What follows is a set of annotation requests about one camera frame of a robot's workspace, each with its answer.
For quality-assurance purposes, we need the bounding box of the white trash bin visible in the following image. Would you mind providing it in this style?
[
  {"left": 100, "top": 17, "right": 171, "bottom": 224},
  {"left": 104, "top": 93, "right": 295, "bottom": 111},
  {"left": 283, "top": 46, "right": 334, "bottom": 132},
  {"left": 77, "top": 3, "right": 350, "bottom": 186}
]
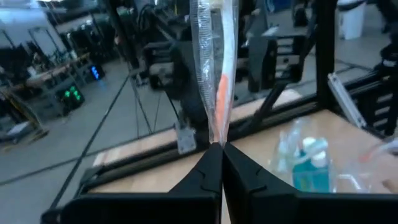
[{"left": 336, "top": 0, "right": 368, "bottom": 40}]

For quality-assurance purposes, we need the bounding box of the black aluminium table frame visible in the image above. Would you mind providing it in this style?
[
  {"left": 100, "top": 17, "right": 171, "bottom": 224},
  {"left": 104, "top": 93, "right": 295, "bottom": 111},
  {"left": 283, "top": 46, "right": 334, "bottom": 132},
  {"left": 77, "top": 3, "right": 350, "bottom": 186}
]
[{"left": 40, "top": 0, "right": 398, "bottom": 224}]

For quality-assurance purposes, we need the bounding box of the green lit computer tower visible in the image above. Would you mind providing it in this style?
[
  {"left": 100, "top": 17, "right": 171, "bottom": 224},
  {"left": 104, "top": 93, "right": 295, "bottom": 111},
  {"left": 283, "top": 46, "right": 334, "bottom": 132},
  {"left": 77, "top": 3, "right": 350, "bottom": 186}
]
[{"left": 58, "top": 84, "right": 85, "bottom": 110}]

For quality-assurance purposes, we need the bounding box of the silver aluminium bracket bar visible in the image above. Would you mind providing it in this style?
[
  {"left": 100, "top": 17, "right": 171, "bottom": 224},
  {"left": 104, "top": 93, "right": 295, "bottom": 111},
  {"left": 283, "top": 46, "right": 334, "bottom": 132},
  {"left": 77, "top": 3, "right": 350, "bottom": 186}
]
[{"left": 327, "top": 72, "right": 368, "bottom": 129}]

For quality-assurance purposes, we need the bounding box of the blue lit computer tower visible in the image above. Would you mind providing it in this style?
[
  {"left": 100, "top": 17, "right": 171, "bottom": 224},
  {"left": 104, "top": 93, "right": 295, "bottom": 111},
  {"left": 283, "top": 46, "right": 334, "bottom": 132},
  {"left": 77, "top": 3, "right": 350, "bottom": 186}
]
[{"left": 88, "top": 63, "right": 106, "bottom": 82}]

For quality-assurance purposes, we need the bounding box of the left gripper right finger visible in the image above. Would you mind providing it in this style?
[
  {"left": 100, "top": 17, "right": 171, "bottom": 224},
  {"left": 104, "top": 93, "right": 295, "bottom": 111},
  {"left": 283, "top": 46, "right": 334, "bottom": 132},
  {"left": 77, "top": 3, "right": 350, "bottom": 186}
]
[{"left": 223, "top": 142, "right": 398, "bottom": 224}]

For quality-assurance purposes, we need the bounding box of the orange handle toothbrush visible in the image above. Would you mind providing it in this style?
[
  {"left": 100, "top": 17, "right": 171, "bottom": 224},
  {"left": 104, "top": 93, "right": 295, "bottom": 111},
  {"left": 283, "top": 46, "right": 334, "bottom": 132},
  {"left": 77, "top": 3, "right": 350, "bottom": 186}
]
[
  {"left": 188, "top": 0, "right": 240, "bottom": 147},
  {"left": 338, "top": 138, "right": 398, "bottom": 194}
]

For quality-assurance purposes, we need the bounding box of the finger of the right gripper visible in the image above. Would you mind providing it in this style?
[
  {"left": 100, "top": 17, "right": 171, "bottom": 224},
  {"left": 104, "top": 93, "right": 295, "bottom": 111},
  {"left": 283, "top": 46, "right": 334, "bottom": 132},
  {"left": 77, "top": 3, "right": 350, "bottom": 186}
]
[
  {"left": 170, "top": 40, "right": 196, "bottom": 95},
  {"left": 248, "top": 29, "right": 278, "bottom": 94}
]

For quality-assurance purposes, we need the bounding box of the long wooden top workbench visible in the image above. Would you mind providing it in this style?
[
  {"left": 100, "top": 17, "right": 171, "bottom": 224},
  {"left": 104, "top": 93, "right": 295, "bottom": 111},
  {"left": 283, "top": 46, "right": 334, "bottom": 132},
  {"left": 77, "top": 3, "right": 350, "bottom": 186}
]
[{"left": 24, "top": 52, "right": 93, "bottom": 94}]

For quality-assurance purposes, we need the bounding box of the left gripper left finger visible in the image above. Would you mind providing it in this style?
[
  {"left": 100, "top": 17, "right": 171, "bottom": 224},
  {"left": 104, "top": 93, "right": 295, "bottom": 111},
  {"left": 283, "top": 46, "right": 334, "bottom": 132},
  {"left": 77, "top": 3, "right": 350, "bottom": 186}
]
[{"left": 60, "top": 142, "right": 224, "bottom": 224}]

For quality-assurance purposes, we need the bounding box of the clear acrylic organiser box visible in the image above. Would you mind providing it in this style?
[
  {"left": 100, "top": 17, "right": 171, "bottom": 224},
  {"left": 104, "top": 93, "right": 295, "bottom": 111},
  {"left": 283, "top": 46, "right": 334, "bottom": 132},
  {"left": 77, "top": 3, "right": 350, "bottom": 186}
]
[{"left": 269, "top": 117, "right": 340, "bottom": 194}]

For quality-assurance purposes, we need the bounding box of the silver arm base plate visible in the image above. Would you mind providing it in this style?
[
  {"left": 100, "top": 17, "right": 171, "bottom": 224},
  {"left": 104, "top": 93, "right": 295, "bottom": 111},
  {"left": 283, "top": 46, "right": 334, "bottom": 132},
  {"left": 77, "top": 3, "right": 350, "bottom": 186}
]
[{"left": 174, "top": 122, "right": 198, "bottom": 156}]

